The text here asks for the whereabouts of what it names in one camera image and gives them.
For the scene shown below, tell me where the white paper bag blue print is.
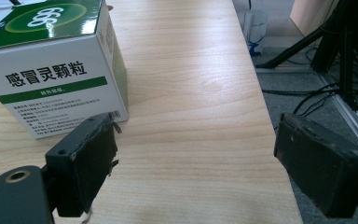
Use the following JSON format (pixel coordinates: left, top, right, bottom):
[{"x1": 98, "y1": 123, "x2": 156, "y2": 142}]
[{"x1": 242, "y1": 9, "x2": 269, "y2": 57}]

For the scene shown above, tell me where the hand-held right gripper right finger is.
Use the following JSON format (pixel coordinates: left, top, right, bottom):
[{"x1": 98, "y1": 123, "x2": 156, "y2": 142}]
[{"x1": 273, "y1": 112, "x2": 358, "y2": 218}]

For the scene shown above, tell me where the beige cabinet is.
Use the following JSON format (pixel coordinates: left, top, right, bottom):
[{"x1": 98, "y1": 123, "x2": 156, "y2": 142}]
[{"x1": 289, "y1": 0, "x2": 339, "y2": 37}]

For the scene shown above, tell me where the aluminium floor rail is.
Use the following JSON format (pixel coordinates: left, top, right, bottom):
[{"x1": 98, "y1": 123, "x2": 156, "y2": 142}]
[{"x1": 315, "y1": 71, "x2": 358, "y2": 157}]

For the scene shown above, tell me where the black cable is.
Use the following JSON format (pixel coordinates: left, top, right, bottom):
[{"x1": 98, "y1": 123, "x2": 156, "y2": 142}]
[{"x1": 261, "y1": 81, "x2": 343, "y2": 118}]

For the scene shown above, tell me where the green and white medicine box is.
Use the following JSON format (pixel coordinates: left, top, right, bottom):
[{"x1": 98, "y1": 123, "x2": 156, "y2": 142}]
[{"x1": 0, "y1": 0, "x2": 130, "y2": 140}]

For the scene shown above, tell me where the black metal stand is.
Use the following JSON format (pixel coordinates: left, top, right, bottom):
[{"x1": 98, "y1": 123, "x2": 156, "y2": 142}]
[{"x1": 255, "y1": 0, "x2": 358, "y2": 110}]

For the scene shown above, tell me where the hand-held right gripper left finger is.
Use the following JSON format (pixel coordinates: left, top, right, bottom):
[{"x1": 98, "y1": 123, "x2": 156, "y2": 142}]
[{"x1": 45, "y1": 112, "x2": 123, "y2": 218}]

